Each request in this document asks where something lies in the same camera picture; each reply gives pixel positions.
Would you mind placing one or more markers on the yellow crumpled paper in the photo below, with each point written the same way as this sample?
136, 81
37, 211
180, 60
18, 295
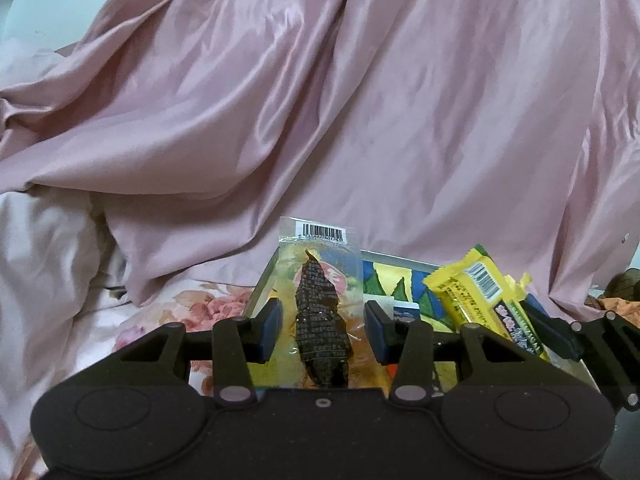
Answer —
517, 287

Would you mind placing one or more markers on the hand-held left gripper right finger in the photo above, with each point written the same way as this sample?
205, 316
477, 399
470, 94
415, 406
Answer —
377, 332

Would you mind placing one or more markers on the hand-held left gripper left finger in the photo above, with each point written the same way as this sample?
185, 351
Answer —
270, 330

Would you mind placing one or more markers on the dark brown object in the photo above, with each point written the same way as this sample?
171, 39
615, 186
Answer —
625, 285

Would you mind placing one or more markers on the light pink duvet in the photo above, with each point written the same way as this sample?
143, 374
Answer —
40, 260

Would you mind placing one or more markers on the orange cloth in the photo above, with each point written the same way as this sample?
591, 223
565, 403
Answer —
620, 310

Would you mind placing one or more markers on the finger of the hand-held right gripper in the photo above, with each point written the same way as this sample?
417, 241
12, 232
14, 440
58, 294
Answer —
555, 335

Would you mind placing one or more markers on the clear packet with dark strip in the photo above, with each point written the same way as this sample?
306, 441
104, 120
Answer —
320, 310

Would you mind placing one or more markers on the yellow black snack packet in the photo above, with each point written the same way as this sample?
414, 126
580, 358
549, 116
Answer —
465, 290

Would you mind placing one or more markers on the pink satin quilt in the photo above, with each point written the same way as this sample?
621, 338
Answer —
350, 110

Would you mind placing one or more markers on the grey cardboard box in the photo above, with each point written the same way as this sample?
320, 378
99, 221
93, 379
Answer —
385, 285

